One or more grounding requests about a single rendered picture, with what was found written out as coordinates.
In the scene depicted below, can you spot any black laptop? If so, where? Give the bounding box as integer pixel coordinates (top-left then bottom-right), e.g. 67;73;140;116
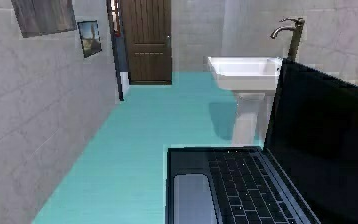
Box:
165;57;358;224

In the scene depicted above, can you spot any dark brown wooden door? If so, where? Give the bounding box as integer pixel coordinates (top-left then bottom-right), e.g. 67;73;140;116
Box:
119;0;173;86

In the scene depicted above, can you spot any small blue framed picture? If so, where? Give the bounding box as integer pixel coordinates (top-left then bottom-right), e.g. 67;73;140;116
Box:
77;20;103;59

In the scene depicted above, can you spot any bronze sink faucet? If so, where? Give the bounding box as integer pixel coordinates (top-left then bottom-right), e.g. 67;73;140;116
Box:
270;17;306;63

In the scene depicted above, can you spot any large grey framed picture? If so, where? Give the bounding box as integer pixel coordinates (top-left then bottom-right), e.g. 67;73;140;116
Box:
10;0;78;39

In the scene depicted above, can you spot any white pedestal sink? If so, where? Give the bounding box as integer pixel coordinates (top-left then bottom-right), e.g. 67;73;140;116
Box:
207;55;284;146

